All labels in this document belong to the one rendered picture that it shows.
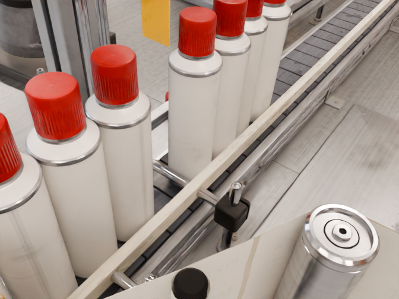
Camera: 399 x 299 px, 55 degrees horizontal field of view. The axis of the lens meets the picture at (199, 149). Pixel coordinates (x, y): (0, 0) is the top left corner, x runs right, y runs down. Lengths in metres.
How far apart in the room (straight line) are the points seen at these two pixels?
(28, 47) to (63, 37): 0.34
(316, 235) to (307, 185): 0.29
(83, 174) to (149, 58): 0.53
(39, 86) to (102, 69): 0.04
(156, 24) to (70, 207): 0.16
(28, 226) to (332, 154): 0.40
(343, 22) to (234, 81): 0.54
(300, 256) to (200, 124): 0.21
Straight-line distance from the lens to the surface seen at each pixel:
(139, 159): 0.33
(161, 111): 0.43
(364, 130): 0.61
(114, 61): 0.28
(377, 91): 0.81
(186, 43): 0.35
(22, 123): 0.66
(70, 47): 0.44
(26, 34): 0.76
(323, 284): 0.22
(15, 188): 0.26
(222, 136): 0.46
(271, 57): 0.50
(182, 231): 0.43
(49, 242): 0.30
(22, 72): 0.74
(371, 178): 0.54
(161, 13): 0.33
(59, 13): 0.42
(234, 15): 0.39
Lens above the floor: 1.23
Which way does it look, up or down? 43 degrees down
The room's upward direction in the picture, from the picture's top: 5 degrees clockwise
